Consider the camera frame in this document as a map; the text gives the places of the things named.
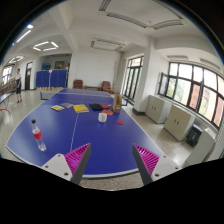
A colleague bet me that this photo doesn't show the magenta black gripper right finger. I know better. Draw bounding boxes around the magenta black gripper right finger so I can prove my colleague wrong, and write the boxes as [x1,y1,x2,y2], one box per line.
[132,144,181,185]

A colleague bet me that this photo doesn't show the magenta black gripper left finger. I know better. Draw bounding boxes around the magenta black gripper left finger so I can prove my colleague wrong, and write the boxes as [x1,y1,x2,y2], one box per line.
[42,143,91,185]

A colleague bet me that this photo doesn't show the clear red-label water bottle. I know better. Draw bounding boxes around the clear red-label water bottle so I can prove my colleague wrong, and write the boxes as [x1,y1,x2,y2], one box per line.
[32,119,46,151]

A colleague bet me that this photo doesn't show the blue table tennis table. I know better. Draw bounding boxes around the blue table tennis table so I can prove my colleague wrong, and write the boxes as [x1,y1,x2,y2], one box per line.
[6,89,163,178]

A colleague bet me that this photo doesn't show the black bin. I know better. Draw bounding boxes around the black bin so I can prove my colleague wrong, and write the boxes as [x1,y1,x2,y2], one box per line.
[186,124,203,146]

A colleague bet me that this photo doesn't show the near beige cabinet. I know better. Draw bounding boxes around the near beige cabinet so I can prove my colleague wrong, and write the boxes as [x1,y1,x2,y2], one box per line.
[164,105,195,141]

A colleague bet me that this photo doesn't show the beige cabinet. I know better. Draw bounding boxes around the beige cabinet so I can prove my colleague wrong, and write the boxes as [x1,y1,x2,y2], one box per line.
[164,105,195,141]
[145,95,172,124]

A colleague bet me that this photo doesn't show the white cup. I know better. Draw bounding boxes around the white cup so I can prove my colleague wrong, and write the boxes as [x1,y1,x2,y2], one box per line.
[98,113,107,123]

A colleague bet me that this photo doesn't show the far beige cabinet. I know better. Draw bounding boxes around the far beige cabinet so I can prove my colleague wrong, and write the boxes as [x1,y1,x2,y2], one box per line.
[145,95,172,124]

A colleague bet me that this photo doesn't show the yellow book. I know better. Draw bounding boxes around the yellow book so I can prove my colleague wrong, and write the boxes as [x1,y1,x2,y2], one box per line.
[73,104,89,113]

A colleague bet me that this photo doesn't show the grey-brown booklet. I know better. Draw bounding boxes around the grey-brown booklet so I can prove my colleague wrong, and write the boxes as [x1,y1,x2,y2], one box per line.
[60,103,73,108]

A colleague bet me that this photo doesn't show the black paddle case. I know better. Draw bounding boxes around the black paddle case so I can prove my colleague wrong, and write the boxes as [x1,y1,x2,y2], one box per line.
[89,104,103,110]

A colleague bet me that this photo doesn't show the red table tennis paddle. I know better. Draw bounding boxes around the red table tennis paddle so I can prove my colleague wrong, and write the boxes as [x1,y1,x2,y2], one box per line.
[102,110,113,115]
[101,104,110,109]

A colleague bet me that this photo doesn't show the brown cardboard box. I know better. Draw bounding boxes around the brown cardboard box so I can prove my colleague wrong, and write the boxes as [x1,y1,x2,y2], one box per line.
[113,94,122,113]

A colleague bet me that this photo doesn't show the left brown armchair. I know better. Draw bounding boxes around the left brown armchair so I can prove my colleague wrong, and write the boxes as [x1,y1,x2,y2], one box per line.
[73,79,83,89]

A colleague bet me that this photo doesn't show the brown armchair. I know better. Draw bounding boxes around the brown armchair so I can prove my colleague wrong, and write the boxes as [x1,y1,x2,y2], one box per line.
[73,79,83,89]
[102,81,113,94]

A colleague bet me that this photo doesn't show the right brown armchair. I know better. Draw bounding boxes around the right brown armchair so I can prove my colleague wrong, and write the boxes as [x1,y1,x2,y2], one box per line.
[102,81,113,94]

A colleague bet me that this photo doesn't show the blue folded partition boards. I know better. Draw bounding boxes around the blue folded partition boards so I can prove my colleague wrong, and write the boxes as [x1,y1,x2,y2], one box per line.
[36,69,67,87]

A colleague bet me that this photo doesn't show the side table with red legs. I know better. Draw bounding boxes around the side table with red legs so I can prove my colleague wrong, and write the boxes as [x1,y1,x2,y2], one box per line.
[0,93,11,112]

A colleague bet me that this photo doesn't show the person in dark skirt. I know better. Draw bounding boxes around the person in dark skirt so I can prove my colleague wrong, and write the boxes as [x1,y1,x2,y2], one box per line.
[16,68,22,103]

